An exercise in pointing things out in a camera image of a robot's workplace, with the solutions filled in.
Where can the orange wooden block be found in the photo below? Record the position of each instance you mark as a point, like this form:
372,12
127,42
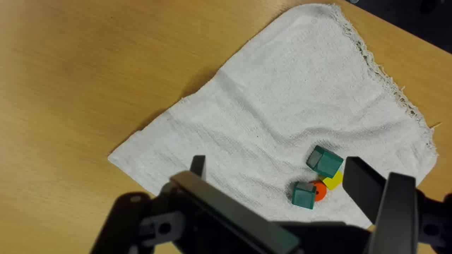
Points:
320,190

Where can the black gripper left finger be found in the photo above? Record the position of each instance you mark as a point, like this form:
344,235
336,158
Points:
226,206

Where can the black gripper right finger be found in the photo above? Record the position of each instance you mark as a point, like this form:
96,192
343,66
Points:
361,184

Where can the yellow wooden block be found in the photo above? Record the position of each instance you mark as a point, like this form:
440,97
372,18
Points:
333,180

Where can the green wooden block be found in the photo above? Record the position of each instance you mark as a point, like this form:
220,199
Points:
302,194
324,162

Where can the white terry towel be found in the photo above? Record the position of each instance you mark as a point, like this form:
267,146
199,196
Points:
291,103

